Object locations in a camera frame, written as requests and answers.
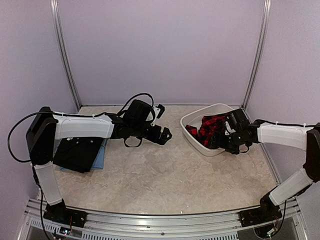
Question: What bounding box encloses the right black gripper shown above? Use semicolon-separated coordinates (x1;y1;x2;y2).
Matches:
208;129;248;154

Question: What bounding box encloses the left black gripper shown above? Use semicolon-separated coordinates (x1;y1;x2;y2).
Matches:
132;122;173;145

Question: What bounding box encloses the red black plaid shirt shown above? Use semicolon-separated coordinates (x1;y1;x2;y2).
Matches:
185;113;228;149

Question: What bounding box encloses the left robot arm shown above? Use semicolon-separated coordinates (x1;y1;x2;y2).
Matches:
26;99;172;223

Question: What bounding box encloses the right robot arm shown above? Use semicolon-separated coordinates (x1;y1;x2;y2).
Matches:
203;108;320;222

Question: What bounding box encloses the white plastic tub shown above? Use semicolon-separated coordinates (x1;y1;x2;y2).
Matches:
179;103;234;157

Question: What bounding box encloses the light blue folded shirt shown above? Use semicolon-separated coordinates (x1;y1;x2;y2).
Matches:
59;138;109;173

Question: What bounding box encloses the black folded shirt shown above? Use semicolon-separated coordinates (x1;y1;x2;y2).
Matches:
52;137;103;174

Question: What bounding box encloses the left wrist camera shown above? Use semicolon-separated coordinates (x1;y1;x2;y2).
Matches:
147;104;165;126

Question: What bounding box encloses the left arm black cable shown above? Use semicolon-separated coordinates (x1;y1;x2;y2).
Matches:
7;92;155;163

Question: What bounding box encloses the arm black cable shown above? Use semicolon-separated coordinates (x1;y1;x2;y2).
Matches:
259;119;316;129
7;92;155;163

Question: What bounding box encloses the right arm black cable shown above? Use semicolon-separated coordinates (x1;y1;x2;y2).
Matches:
259;119;316;129

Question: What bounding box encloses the front aluminium rail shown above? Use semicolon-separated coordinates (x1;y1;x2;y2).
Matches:
22;204;308;240

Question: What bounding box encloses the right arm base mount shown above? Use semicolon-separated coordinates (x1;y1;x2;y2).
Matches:
239;206;283;228

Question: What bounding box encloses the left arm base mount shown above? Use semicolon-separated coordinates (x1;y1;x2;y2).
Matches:
43;207;88;228

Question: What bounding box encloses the right aluminium frame post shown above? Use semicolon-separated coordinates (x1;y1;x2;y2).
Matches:
241;0;272;110

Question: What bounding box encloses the aluminium frame post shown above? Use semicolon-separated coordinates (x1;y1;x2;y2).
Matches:
50;0;82;111
241;0;272;110

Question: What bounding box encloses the left aluminium frame post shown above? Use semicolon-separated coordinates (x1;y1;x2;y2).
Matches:
50;0;82;111

